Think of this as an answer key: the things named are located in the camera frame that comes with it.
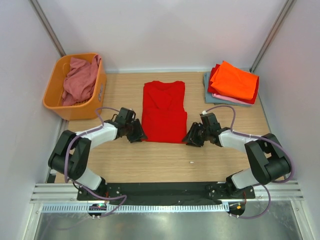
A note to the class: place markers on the aluminium rail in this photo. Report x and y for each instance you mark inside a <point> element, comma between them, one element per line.
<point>67,193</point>

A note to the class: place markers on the left corner aluminium profile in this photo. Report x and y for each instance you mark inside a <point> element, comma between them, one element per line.
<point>47,26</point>

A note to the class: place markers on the folded red shirt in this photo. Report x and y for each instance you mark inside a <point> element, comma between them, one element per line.
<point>251,100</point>

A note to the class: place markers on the folded orange shirt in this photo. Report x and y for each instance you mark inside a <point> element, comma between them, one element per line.
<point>233,80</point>

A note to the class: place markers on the folded pink shirt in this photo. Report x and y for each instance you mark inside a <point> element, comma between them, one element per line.
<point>230,99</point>

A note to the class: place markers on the corner aluminium profile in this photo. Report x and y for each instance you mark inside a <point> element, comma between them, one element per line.
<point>47,26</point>
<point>279,21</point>

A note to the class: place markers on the red t shirt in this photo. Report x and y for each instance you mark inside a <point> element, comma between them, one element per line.
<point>164,119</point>

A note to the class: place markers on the orange plastic basket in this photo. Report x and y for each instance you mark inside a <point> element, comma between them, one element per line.
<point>52,98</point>

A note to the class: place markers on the pink crumpled shirt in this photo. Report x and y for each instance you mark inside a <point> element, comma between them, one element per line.
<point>80,81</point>

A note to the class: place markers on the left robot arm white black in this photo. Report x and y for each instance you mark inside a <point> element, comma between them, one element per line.
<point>71,152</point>

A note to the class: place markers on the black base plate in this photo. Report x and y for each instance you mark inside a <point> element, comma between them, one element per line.
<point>176,193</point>

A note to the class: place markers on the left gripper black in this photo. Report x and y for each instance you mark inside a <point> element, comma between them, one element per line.
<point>139,133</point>

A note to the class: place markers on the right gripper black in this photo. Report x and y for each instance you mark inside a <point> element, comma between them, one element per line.
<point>191,138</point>

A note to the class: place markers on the right corner aluminium profile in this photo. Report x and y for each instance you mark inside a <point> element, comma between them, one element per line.
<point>279,21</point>

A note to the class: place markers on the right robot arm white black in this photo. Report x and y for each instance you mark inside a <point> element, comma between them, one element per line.
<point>267,159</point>

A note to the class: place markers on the slotted cable duct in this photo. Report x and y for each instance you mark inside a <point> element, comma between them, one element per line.
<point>104,208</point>

